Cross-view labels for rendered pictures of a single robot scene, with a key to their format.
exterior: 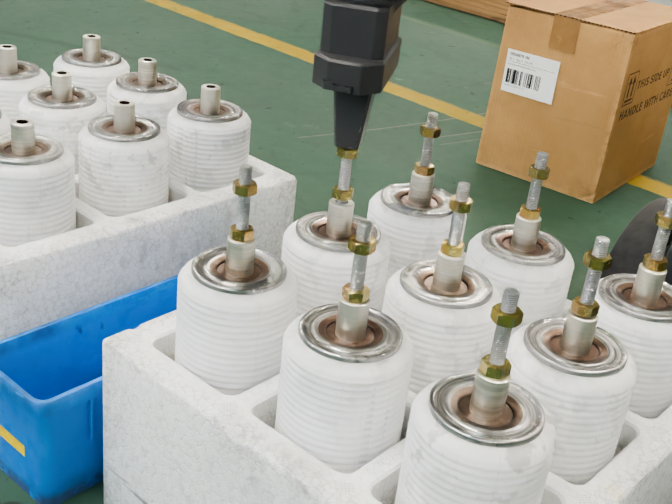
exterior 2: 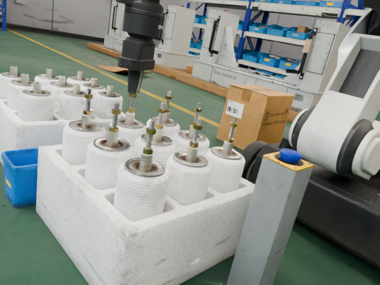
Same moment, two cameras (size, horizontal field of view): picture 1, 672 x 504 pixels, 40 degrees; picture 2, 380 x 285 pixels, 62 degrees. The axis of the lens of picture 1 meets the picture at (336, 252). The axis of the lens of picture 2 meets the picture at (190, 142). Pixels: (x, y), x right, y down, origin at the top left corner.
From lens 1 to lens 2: 0.25 m
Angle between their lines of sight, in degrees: 9
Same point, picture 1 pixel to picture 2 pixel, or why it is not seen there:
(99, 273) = (56, 137)
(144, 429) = (46, 178)
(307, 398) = (90, 162)
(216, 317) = (72, 137)
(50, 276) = (37, 133)
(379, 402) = (115, 167)
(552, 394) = (176, 171)
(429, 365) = not seen: hidden behind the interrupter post
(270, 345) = not seen: hidden behind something
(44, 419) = (16, 173)
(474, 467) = (131, 181)
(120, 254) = not seen: hidden behind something
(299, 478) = (81, 188)
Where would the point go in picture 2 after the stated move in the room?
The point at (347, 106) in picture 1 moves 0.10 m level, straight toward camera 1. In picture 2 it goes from (132, 78) to (117, 82)
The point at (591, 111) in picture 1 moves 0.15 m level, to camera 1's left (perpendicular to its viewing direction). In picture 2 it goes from (253, 121) to (223, 115)
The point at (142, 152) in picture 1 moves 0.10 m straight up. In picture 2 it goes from (78, 100) to (81, 67)
